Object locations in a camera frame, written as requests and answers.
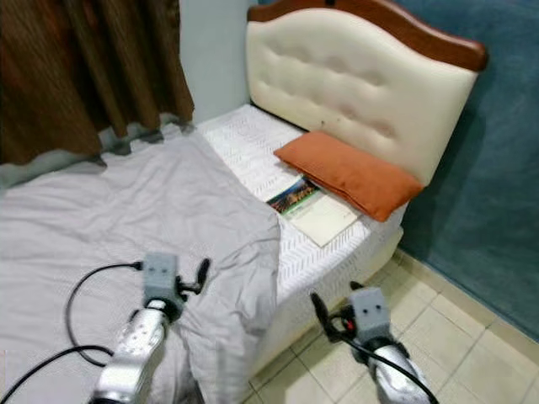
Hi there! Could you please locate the book with colourful cover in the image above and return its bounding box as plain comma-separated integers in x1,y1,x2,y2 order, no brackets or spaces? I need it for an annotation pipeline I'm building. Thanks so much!
267,175,364,249

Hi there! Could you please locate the grey blanket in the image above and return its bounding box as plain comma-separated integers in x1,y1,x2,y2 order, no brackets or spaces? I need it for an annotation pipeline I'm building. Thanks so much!
0,125,284,404

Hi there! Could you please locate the orange pillow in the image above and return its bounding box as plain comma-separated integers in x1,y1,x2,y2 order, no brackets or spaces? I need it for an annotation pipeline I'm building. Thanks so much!
274,130,424,223

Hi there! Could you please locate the mattress with white patterned cover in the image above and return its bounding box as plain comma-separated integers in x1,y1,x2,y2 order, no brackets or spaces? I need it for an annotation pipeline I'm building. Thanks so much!
198,104,406,371

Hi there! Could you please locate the brown pleated curtain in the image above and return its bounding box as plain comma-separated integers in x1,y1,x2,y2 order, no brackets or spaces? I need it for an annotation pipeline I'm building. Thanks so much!
0,0,195,167

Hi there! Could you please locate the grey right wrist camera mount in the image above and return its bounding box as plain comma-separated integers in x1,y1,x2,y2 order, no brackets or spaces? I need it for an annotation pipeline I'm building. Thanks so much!
354,287,392,343

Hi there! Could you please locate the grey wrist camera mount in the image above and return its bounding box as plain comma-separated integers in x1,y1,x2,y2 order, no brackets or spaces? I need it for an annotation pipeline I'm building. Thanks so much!
354,287,392,343
142,252,179,300

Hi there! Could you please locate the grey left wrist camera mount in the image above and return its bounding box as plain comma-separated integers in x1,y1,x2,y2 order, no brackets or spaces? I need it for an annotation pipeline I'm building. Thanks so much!
142,252,179,300

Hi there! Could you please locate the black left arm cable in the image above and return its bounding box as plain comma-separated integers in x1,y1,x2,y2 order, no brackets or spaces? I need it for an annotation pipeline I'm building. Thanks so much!
0,261,145,404

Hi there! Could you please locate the cream tufted headboard wooden frame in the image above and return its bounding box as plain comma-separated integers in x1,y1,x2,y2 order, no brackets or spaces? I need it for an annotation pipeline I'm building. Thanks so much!
247,0,490,188

